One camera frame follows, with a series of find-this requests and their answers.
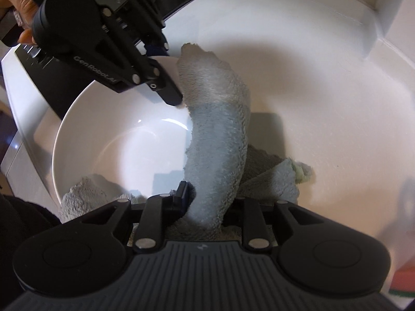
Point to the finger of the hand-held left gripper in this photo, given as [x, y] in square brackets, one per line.
[152, 26]
[168, 94]

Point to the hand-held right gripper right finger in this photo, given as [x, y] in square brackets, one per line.
[253, 220]

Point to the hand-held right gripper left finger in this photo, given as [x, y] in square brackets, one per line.
[183, 196]

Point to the green microfibre cloth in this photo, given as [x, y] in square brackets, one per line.
[217, 136]

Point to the white ceramic bowl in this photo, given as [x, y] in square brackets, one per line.
[129, 149]

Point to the person's left hand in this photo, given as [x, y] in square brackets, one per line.
[19, 3]

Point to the white cabinet front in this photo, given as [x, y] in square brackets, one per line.
[13, 155]

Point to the pink and green sponge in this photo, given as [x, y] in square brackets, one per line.
[403, 278]

